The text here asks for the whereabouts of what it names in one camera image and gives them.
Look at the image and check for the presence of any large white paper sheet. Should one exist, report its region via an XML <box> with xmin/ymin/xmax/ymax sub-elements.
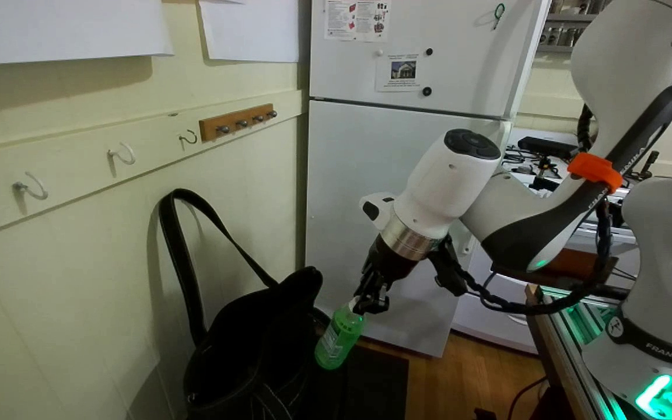
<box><xmin>0</xmin><ymin>0</ymin><xmax>174</xmax><ymax>67</ymax></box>

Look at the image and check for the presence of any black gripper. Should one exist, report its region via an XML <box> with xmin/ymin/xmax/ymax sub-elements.
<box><xmin>349</xmin><ymin>234</ymin><xmax>424</xmax><ymax>317</ymax></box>

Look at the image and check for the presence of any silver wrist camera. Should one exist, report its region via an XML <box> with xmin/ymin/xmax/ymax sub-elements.
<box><xmin>359</xmin><ymin>192</ymin><xmax>398</xmax><ymax>234</ymax></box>

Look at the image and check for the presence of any green plastic bottle white cap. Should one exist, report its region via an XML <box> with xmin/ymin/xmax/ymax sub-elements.
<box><xmin>313</xmin><ymin>301</ymin><xmax>369</xmax><ymax>372</ymax></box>

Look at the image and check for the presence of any white kitchen stove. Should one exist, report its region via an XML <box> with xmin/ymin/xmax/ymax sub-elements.
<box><xmin>451</xmin><ymin>127</ymin><xmax>654</xmax><ymax>358</ymax></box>

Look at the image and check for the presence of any small white paper sheet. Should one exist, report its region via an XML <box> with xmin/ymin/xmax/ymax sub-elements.
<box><xmin>195</xmin><ymin>0</ymin><xmax>301</xmax><ymax>65</ymax></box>

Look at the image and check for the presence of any aluminium robot base cart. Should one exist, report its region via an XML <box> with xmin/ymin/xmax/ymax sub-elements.
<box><xmin>522</xmin><ymin>282</ymin><xmax>672</xmax><ymax>420</ymax></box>

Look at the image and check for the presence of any wooden key hook rack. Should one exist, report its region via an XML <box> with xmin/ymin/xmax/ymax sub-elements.
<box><xmin>195</xmin><ymin>101</ymin><xmax>280</xmax><ymax>144</ymax></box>

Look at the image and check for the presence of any printed paper fridge notice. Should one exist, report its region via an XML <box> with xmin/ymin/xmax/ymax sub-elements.
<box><xmin>321</xmin><ymin>0</ymin><xmax>394</xmax><ymax>43</ymax></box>

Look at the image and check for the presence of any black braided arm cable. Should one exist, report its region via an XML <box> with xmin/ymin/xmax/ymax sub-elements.
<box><xmin>426</xmin><ymin>196</ymin><xmax>620</xmax><ymax>317</ymax></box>

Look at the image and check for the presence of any black tote bag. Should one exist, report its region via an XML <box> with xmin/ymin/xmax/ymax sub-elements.
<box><xmin>156</xmin><ymin>184</ymin><xmax>334</xmax><ymax>420</ymax></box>

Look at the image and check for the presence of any orange cable clip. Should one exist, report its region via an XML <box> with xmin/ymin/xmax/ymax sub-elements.
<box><xmin>564</xmin><ymin>150</ymin><xmax>627</xmax><ymax>193</ymax></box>

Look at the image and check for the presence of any white refrigerator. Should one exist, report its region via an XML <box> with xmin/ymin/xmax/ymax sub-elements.
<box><xmin>303</xmin><ymin>0</ymin><xmax>555</xmax><ymax>359</ymax></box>

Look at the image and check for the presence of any photo fridge magnet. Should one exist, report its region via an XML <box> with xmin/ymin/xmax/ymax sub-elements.
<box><xmin>387</xmin><ymin>57</ymin><xmax>420</xmax><ymax>84</ymax></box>

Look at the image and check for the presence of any black floor mat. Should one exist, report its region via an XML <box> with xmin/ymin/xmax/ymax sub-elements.
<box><xmin>303</xmin><ymin>336</ymin><xmax>412</xmax><ymax>420</ymax></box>

